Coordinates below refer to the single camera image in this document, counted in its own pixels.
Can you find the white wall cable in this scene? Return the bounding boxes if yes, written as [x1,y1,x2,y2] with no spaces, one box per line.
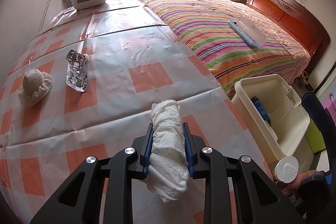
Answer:
[39,0,62,30]

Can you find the brown bottle with blue label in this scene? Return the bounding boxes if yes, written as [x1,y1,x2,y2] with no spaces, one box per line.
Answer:
[273,156,299,184]

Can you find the beige slippers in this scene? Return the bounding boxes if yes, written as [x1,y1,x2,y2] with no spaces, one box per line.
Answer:
[299,70,310,86]

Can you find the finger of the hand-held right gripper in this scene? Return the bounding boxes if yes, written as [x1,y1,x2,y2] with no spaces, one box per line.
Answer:
[301,92,336,172]

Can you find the bed with striped cover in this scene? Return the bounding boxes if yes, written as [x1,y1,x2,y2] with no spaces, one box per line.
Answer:
[126,0,311,98]

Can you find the silver blister pack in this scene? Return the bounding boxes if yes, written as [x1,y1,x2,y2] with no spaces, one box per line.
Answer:
[66,49,89,93]

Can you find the wooden bed headboard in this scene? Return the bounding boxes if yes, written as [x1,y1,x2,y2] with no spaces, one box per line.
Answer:
[245,0,331,75]

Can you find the pink plastic basket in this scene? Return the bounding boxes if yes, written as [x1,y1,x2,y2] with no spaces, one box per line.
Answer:
[325,92,336,112]

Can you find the person's right hand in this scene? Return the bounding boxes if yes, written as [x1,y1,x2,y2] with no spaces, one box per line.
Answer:
[282,171,326,197]

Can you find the cream plastic bin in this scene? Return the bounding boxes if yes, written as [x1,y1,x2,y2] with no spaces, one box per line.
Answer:
[231,74,311,174]

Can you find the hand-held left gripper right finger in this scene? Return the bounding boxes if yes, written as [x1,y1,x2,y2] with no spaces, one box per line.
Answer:
[182,122,306,224]

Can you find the cream knitted hat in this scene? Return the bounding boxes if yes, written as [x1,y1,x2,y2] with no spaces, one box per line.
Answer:
[18,69,53,107]

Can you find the green plastic box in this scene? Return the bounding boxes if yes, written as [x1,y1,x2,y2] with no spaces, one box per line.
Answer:
[305,122,326,154]

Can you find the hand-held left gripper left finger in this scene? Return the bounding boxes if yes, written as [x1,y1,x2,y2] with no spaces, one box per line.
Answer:
[30,123,154,224]

